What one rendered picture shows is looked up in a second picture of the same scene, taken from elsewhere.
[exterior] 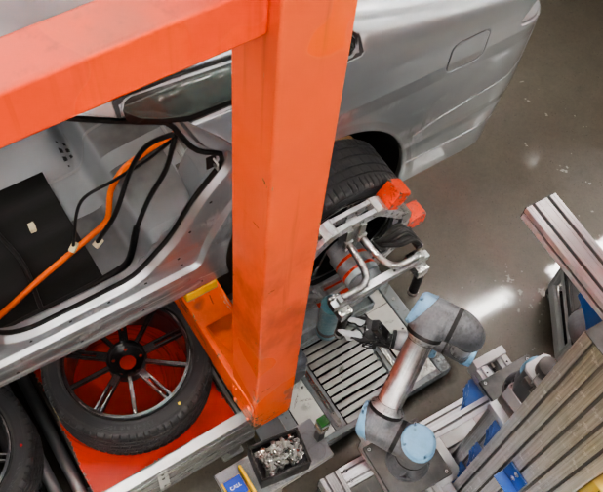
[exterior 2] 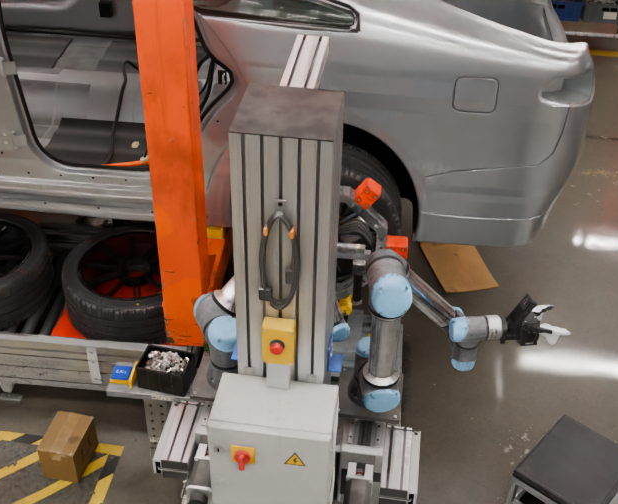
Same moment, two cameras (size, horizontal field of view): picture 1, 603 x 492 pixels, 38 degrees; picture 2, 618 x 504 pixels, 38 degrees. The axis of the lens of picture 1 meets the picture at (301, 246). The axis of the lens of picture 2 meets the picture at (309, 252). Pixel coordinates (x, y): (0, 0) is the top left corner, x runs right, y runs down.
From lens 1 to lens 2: 2.35 m
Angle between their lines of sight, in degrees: 36
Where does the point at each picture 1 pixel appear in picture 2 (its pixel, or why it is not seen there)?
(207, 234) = (215, 162)
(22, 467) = (10, 282)
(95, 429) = (71, 288)
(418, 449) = (218, 331)
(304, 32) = not seen: outside the picture
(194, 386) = (158, 301)
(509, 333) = (486, 473)
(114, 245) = not seen: hidden behind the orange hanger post
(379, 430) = (205, 310)
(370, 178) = (355, 172)
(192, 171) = not seen: hidden behind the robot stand
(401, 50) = (397, 49)
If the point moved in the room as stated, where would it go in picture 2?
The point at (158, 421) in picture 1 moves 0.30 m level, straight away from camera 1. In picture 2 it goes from (113, 306) to (147, 265)
